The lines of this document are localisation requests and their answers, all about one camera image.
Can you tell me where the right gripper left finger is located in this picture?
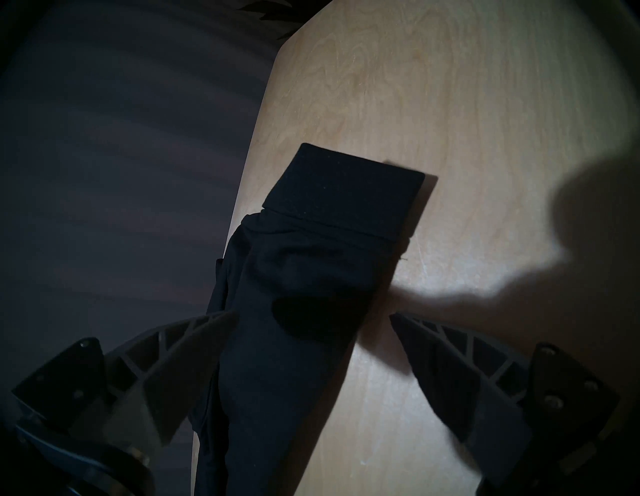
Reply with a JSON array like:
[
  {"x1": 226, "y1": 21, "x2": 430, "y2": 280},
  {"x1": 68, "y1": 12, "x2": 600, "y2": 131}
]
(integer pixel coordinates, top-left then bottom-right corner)
[{"x1": 10, "y1": 310, "x2": 239, "y2": 446}]

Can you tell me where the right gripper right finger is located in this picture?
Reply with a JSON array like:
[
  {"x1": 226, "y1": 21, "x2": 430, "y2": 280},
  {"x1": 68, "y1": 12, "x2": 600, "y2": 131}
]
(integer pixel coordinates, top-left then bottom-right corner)
[{"x1": 389, "y1": 313, "x2": 622, "y2": 446}]

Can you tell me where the brown pleated curtain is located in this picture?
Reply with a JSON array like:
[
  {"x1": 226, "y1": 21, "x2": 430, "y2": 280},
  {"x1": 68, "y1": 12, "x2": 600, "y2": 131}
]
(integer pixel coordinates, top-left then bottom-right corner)
[{"x1": 0, "y1": 0, "x2": 301, "y2": 496}]

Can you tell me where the tall dark leafy plant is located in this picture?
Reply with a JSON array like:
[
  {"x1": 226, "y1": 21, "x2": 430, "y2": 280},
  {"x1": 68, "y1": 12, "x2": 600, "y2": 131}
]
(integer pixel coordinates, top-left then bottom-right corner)
[{"x1": 235, "y1": 0, "x2": 331, "y2": 41}]

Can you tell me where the black polo shirt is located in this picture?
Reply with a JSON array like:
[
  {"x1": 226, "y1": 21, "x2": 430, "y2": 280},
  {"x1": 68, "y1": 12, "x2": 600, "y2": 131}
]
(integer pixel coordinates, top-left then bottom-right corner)
[{"x1": 190, "y1": 142, "x2": 427, "y2": 496}]

